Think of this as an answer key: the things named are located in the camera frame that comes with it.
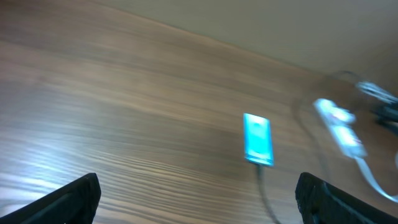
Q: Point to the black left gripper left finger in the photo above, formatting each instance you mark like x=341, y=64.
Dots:
x=74, y=203

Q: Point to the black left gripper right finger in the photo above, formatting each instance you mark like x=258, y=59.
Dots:
x=320, y=202

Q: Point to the blue screen Galaxy smartphone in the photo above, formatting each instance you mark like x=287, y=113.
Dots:
x=257, y=140

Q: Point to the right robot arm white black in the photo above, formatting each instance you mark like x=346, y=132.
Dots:
x=387, y=116

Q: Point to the white power strip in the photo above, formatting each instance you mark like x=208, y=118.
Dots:
x=338, y=121

